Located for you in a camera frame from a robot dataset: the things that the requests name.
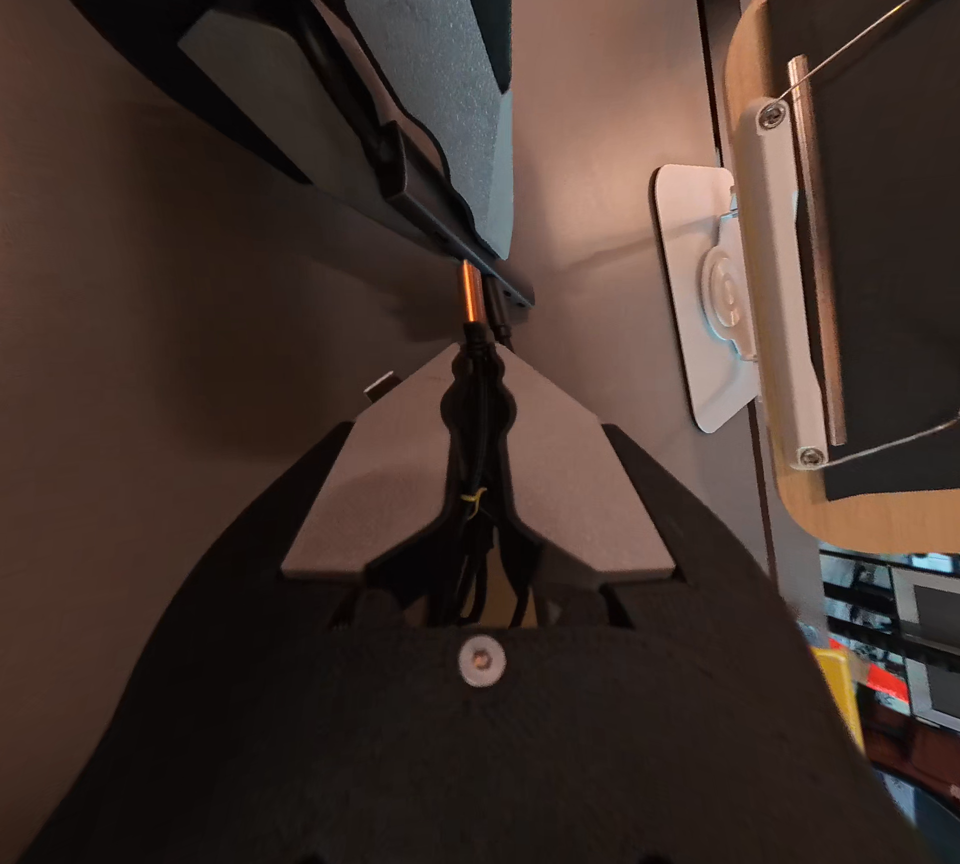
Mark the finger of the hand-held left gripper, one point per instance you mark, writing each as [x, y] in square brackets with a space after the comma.
[255, 77]
[427, 17]

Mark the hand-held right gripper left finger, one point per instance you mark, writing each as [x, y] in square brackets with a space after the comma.
[360, 489]

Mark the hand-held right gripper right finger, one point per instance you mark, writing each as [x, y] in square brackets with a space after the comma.
[585, 489]

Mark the yellow plastic bin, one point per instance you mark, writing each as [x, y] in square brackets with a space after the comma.
[836, 684]

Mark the white stand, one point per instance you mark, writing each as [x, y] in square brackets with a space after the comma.
[772, 279]

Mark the metal ledge strip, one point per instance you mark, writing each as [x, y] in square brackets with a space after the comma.
[816, 242]

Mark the black sheet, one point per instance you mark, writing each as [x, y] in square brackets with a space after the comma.
[900, 242]

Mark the grey desk with silver frame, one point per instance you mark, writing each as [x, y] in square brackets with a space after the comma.
[937, 602]

